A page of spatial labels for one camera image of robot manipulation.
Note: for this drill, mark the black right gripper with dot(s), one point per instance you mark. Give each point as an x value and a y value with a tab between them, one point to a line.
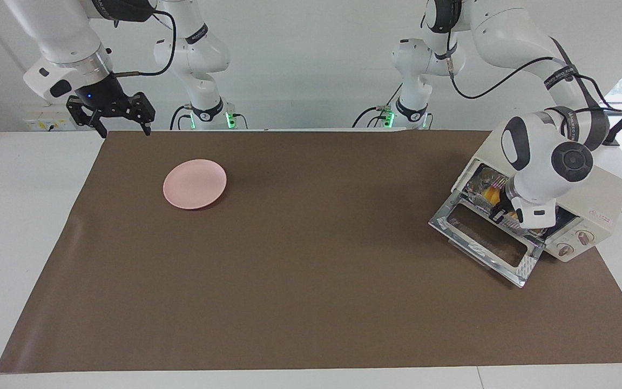
103	100

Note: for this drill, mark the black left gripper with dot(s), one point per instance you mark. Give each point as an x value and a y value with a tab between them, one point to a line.
505	208

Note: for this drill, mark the aluminium foil tray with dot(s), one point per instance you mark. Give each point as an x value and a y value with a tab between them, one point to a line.
475	186

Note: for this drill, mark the pink round plate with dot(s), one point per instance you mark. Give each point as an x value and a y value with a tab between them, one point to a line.
195	183

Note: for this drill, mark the beige oven control knob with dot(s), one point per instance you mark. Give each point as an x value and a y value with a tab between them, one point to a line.
566	249
585	237

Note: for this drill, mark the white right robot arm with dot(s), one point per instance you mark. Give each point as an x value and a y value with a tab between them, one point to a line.
62	38

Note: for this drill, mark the brown table mat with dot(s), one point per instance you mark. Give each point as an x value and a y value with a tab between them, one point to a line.
311	302

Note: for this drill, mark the green lit base connector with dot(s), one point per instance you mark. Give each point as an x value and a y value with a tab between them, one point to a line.
389	119
230	120

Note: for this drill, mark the white wall socket box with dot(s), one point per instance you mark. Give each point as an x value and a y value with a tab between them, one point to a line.
46	121

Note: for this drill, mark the white toaster oven body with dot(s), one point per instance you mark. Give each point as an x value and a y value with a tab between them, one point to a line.
608	194

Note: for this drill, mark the glass oven door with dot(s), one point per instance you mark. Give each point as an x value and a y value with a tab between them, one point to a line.
527	266

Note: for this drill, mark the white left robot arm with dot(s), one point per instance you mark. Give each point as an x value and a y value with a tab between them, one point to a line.
538	156

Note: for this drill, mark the glazed bread roll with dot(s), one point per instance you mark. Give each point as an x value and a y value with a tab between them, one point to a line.
492	193

